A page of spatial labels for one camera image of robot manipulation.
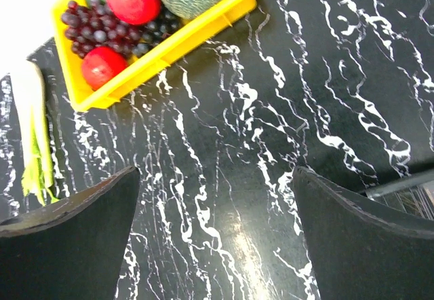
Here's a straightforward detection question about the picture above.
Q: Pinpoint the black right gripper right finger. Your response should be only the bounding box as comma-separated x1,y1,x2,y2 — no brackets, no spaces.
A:
292,167,433,299

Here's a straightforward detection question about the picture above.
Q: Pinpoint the red purple grape bunch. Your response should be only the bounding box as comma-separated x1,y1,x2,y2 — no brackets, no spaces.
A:
60,0,142,60

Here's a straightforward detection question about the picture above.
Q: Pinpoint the yellow plastic fruit bin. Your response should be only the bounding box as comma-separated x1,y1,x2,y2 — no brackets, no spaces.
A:
51,0,257,112

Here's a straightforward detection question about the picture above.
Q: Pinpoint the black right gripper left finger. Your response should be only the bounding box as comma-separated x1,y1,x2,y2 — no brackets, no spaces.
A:
1,166,140,299

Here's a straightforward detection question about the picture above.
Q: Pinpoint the dark blue grape bunch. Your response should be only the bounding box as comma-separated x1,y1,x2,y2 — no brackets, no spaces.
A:
132,7,182,58

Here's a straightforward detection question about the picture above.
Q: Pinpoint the black metal base plate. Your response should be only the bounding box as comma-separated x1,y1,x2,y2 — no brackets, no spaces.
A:
358,169,433,221

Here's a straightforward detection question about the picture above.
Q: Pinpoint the green white leek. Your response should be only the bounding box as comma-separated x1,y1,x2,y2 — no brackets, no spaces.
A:
10,60,58,206

